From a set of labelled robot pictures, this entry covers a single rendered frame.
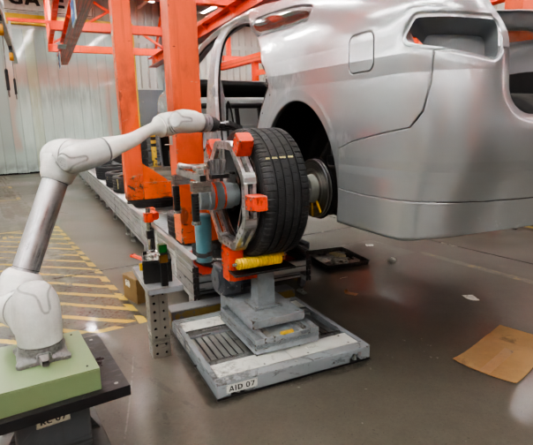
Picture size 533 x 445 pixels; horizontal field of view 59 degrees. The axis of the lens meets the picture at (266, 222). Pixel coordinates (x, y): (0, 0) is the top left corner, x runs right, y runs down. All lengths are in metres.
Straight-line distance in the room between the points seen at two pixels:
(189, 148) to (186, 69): 0.43
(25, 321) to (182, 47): 1.64
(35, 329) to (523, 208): 1.83
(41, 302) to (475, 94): 1.65
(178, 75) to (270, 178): 0.89
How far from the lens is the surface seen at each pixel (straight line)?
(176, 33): 2.76
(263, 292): 2.56
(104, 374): 1.93
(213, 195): 2.31
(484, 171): 1.81
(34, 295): 1.85
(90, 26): 11.38
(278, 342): 2.41
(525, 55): 3.72
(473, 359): 2.67
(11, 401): 1.80
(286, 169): 2.19
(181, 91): 2.73
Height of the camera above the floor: 1.19
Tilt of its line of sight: 12 degrees down
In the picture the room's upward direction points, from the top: 1 degrees counter-clockwise
